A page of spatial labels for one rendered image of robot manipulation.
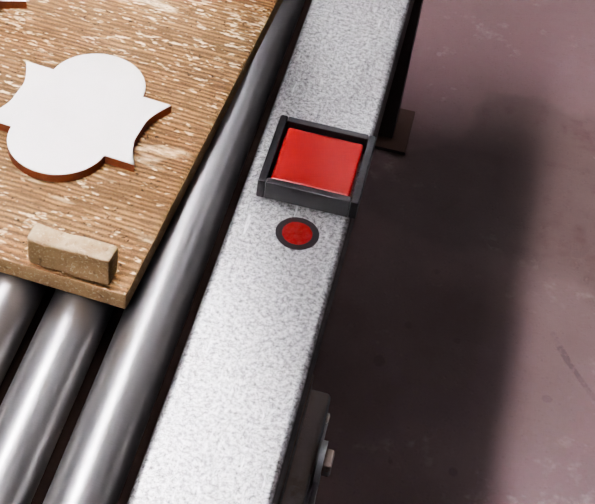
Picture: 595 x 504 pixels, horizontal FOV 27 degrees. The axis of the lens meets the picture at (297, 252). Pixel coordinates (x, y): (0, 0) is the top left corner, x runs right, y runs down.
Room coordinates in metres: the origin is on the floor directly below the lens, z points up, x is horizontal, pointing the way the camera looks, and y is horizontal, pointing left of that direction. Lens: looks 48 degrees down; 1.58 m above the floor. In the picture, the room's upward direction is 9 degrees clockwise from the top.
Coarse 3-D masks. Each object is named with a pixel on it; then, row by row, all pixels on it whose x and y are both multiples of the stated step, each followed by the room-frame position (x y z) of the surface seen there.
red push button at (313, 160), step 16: (288, 144) 0.70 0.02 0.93; (304, 144) 0.70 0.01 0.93; (320, 144) 0.70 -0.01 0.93; (336, 144) 0.71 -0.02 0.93; (352, 144) 0.71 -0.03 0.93; (288, 160) 0.68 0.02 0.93; (304, 160) 0.68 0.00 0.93; (320, 160) 0.69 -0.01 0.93; (336, 160) 0.69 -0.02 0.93; (352, 160) 0.69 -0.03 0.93; (272, 176) 0.66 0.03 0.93; (288, 176) 0.66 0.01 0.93; (304, 176) 0.67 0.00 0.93; (320, 176) 0.67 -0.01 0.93; (336, 176) 0.67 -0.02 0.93; (352, 176) 0.67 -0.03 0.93; (336, 192) 0.66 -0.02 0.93
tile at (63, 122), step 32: (32, 64) 0.73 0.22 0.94; (64, 64) 0.73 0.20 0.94; (96, 64) 0.74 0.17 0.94; (128, 64) 0.74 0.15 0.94; (32, 96) 0.69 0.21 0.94; (64, 96) 0.70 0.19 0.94; (96, 96) 0.70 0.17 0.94; (128, 96) 0.71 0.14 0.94; (0, 128) 0.66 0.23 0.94; (32, 128) 0.66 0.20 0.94; (64, 128) 0.66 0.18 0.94; (96, 128) 0.67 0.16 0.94; (128, 128) 0.67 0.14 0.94; (32, 160) 0.62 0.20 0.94; (64, 160) 0.63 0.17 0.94; (96, 160) 0.63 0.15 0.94; (128, 160) 0.64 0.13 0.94
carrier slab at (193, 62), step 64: (64, 0) 0.82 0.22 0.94; (128, 0) 0.83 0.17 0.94; (192, 0) 0.85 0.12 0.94; (256, 0) 0.86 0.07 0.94; (0, 64) 0.73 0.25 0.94; (192, 64) 0.76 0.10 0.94; (192, 128) 0.69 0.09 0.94; (0, 192) 0.60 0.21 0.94; (64, 192) 0.61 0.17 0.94; (128, 192) 0.62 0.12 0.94; (0, 256) 0.54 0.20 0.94; (128, 256) 0.56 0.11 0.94
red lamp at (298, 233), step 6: (294, 222) 0.63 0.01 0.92; (300, 222) 0.63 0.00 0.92; (288, 228) 0.62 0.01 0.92; (294, 228) 0.63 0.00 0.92; (300, 228) 0.63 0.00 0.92; (306, 228) 0.63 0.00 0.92; (282, 234) 0.62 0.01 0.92; (288, 234) 0.62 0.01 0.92; (294, 234) 0.62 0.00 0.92; (300, 234) 0.62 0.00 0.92; (306, 234) 0.62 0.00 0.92; (312, 234) 0.62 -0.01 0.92; (288, 240) 0.61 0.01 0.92; (294, 240) 0.61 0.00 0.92; (300, 240) 0.61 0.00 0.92; (306, 240) 0.62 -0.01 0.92
